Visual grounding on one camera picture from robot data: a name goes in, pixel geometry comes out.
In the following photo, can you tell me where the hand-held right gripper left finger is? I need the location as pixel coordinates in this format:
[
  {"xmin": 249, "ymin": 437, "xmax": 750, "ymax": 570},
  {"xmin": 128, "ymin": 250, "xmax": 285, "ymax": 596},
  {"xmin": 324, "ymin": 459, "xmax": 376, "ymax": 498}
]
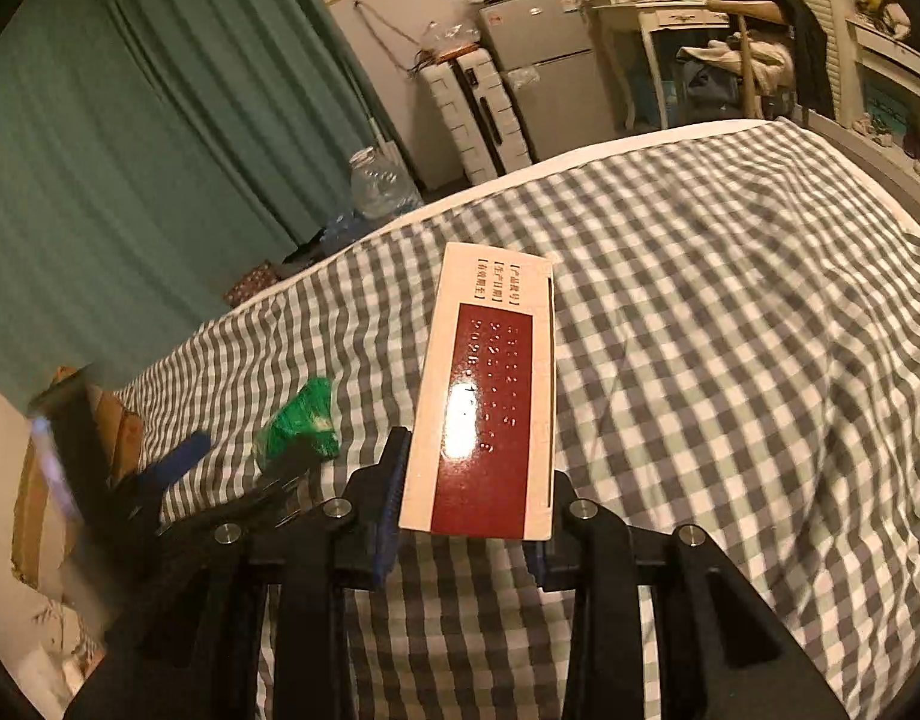
[{"xmin": 64, "ymin": 426, "xmax": 412, "ymax": 720}]

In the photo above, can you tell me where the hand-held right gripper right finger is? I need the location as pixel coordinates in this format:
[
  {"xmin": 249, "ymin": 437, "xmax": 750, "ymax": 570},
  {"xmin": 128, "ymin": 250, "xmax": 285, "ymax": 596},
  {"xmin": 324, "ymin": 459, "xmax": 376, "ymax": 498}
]
[{"xmin": 527, "ymin": 469, "xmax": 851, "ymax": 720}]

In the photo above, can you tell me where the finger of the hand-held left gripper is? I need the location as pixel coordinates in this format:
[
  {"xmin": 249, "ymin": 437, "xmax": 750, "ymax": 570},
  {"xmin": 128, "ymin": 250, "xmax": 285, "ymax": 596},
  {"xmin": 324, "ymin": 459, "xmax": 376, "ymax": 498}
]
[
  {"xmin": 133, "ymin": 430, "xmax": 215, "ymax": 526},
  {"xmin": 242, "ymin": 450, "xmax": 327, "ymax": 517}
]

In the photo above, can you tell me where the green packet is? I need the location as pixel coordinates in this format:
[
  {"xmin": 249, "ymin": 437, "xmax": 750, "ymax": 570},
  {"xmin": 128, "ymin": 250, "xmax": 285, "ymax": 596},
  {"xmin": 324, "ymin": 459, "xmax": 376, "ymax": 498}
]
[{"xmin": 253, "ymin": 377, "xmax": 341, "ymax": 466}]

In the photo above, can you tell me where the brown cardboard box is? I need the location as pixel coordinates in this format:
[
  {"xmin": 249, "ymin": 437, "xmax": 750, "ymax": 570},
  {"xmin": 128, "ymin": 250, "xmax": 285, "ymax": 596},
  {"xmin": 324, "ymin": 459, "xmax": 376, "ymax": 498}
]
[{"xmin": 10, "ymin": 366, "xmax": 146, "ymax": 593}]

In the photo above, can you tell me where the beige and red box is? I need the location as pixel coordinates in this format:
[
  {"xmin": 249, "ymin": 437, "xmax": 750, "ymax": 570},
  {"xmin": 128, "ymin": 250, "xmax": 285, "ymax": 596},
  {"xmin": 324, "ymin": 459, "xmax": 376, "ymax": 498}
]
[{"xmin": 398, "ymin": 241, "xmax": 558, "ymax": 542}]

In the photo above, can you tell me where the person's left forearm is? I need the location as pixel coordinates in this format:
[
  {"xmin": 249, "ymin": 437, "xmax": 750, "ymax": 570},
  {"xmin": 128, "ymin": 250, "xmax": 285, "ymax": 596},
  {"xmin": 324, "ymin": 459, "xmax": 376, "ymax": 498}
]
[{"xmin": 10, "ymin": 570, "xmax": 112, "ymax": 720}]

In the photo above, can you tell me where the patterned brown box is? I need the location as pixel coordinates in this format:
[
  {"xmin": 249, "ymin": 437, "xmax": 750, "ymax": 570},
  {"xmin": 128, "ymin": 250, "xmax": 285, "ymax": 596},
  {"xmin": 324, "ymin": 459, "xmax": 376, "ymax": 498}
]
[{"xmin": 223, "ymin": 261, "xmax": 284, "ymax": 308}]

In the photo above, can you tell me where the pack of small water bottles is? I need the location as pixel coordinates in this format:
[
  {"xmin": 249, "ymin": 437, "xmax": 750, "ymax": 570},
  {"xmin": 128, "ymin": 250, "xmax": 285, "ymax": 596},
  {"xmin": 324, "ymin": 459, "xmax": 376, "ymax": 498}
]
[{"xmin": 320, "ymin": 214, "xmax": 371, "ymax": 245}]

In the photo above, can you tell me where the large clear water jug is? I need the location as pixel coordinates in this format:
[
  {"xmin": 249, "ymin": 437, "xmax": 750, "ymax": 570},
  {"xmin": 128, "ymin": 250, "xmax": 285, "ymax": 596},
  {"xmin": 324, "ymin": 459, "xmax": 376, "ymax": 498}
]
[{"xmin": 349, "ymin": 146, "xmax": 423, "ymax": 222}]

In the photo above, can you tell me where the green curtain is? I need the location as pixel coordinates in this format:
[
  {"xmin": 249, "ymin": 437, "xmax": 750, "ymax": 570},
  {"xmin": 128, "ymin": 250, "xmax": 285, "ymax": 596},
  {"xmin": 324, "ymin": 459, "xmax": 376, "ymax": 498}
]
[{"xmin": 0, "ymin": 0, "xmax": 401, "ymax": 406}]

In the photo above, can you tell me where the white ribbed suitcase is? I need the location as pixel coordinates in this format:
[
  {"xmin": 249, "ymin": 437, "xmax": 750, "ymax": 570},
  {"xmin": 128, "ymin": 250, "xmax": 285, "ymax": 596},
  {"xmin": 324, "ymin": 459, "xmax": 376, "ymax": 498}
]
[{"xmin": 421, "ymin": 49, "xmax": 534, "ymax": 185}]

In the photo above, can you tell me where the grey fridge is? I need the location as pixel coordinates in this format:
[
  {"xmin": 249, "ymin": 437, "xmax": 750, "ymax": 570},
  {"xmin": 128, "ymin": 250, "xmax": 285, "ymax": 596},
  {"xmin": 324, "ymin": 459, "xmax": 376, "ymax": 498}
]
[{"xmin": 478, "ymin": 0, "xmax": 630, "ymax": 162}]

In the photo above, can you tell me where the pile of light clothes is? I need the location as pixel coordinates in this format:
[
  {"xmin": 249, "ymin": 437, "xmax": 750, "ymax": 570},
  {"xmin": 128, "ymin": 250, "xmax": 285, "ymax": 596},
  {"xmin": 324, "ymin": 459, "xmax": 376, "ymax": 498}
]
[{"xmin": 677, "ymin": 37, "xmax": 795, "ymax": 102}]

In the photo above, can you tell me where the white dressing table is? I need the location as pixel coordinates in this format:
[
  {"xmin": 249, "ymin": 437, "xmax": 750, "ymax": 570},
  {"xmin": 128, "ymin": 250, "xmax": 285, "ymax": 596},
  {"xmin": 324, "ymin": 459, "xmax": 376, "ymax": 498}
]
[{"xmin": 591, "ymin": 0, "xmax": 738, "ymax": 136}]

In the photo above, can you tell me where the wooden chair with clothes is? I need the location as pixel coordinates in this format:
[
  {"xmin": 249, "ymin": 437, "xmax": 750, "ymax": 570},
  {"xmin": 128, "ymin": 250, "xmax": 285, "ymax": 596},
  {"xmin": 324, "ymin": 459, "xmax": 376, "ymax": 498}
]
[{"xmin": 711, "ymin": 0, "xmax": 840, "ymax": 121}]

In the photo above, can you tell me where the white shelf unit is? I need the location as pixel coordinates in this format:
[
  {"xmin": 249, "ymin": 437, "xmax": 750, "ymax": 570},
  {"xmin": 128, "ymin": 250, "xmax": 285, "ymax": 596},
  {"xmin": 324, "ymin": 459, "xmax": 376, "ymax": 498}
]
[{"xmin": 835, "ymin": 0, "xmax": 920, "ymax": 196}]

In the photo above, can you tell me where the hanging cable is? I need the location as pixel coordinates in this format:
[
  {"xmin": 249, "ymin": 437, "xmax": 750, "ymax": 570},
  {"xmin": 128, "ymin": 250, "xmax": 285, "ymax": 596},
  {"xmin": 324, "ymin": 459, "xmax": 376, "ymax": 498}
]
[{"xmin": 353, "ymin": 0, "xmax": 432, "ymax": 77}]

